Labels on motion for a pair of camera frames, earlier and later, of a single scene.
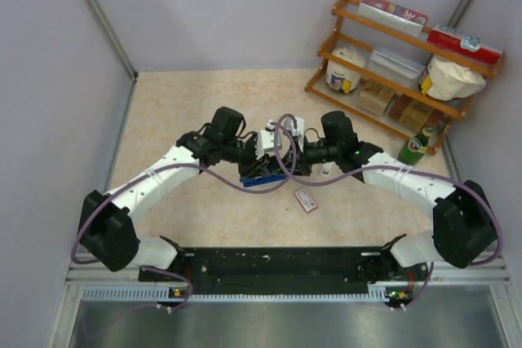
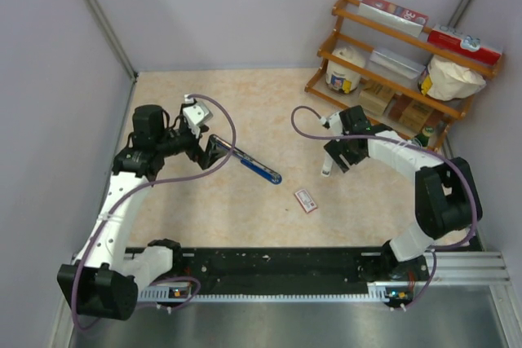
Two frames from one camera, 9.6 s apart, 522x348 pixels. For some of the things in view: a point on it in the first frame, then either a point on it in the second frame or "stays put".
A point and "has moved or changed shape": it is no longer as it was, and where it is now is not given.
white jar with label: x=341 y=78 stays put
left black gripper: x=255 y=167 → x=204 y=159
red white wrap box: x=464 y=43 stays put
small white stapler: x=325 y=170 stays put
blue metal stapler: x=255 y=180 has moved or changed shape
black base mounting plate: x=379 y=269 stays put
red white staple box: x=305 y=200 stays put
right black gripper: x=302 y=165 → x=335 y=147
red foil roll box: x=392 y=15 stays put
